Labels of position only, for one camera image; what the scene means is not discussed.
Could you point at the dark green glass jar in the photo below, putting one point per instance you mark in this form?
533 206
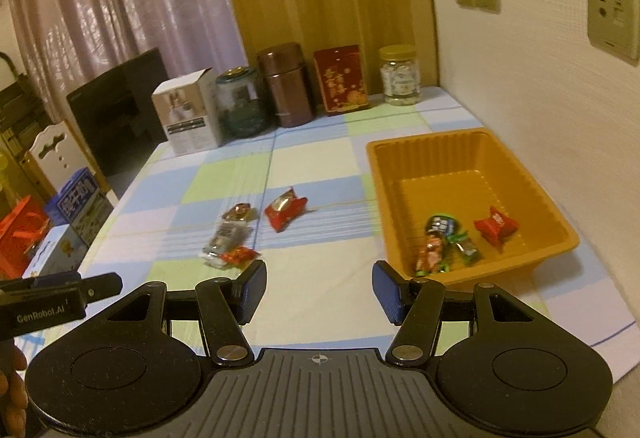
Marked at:
240 102

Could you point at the left human hand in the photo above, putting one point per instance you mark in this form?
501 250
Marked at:
14 399

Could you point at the wall network outlet plate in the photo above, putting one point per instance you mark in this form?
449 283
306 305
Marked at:
613 26

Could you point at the blue milk carton box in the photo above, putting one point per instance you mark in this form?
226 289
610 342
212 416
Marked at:
81 204

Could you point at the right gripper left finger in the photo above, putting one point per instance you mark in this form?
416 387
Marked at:
226 305

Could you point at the red festive box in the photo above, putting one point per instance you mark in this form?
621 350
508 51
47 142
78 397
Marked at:
340 78

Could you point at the red square snack packet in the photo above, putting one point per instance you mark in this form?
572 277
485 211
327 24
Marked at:
285 208

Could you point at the brown metal canister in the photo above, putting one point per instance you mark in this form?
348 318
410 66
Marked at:
285 72

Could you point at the brown small snack packet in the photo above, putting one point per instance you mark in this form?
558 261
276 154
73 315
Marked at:
241 212

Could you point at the clear jar yellow lid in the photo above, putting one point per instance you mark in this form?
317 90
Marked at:
400 74

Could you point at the orange red box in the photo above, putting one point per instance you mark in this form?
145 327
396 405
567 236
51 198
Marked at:
21 230

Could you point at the green candy packet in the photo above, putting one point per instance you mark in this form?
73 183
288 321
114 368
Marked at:
467 250

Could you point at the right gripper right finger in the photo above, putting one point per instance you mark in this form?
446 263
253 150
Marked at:
415 307

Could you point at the green black snack tube packet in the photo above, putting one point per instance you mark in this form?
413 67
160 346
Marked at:
433 253

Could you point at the white wooden chair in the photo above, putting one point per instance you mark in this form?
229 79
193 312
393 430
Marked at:
58 154

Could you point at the orange plastic tray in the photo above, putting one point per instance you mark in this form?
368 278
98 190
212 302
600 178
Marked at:
461 174

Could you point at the grey clear snack packet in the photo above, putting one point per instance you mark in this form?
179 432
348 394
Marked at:
228 236

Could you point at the white product box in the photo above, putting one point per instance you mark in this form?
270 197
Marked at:
187 111

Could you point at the white blue carton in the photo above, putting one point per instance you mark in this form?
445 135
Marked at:
61 250

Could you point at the small red snack packet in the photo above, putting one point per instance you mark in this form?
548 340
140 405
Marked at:
239 256

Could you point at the red candy packet large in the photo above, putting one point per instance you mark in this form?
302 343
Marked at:
496 228

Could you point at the checkered tablecloth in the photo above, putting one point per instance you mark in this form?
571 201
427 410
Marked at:
319 266

